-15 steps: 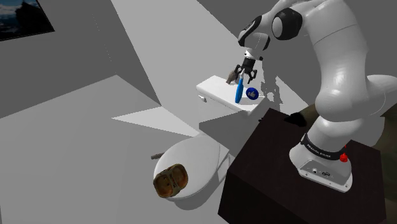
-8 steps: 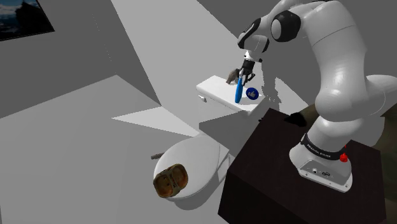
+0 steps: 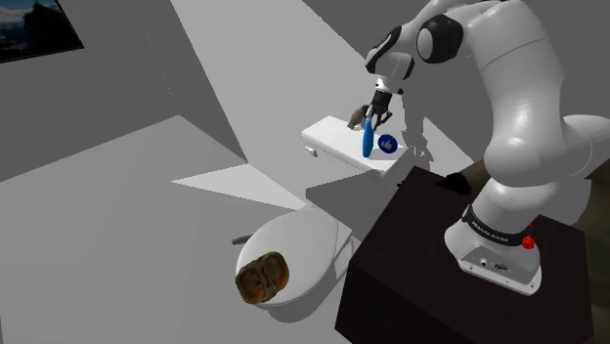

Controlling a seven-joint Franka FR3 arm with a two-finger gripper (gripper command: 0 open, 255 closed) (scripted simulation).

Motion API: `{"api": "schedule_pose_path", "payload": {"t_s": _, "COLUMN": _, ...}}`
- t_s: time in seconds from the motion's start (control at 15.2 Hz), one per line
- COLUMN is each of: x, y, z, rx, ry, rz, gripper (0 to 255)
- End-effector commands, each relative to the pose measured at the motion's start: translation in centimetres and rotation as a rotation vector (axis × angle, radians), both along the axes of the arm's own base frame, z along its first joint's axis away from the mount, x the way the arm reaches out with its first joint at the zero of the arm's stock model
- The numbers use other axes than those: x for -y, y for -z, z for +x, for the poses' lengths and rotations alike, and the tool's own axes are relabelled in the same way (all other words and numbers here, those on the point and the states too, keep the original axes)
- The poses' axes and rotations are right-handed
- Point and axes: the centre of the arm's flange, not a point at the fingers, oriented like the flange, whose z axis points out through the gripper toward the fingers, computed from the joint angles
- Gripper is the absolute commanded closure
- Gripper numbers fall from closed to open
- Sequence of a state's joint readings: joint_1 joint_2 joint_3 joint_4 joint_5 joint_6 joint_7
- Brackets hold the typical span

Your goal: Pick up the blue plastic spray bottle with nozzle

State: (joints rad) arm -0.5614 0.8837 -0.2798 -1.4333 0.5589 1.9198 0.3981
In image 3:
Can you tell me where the blue and white brush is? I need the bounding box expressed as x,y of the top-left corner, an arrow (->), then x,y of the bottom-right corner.
361,106 -> 375,159

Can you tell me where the grey brown figure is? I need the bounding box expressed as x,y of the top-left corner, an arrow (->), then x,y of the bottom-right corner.
346,107 -> 368,131

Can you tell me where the blue round thumbs-up badge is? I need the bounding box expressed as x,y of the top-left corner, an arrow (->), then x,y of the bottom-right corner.
377,134 -> 399,154

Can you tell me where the white toilet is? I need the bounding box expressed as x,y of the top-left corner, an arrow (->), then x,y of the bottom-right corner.
237,114 -> 412,308

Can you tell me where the dark robot stand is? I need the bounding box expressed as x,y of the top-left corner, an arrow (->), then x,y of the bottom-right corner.
334,164 -> 595,344

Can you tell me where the brown two-compartment tray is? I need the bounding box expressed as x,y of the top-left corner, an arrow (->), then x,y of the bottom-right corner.
235,250 -> 290,305

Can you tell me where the dark framed wall picture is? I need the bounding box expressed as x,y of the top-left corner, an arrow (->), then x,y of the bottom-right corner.
0,0 -> 85,65

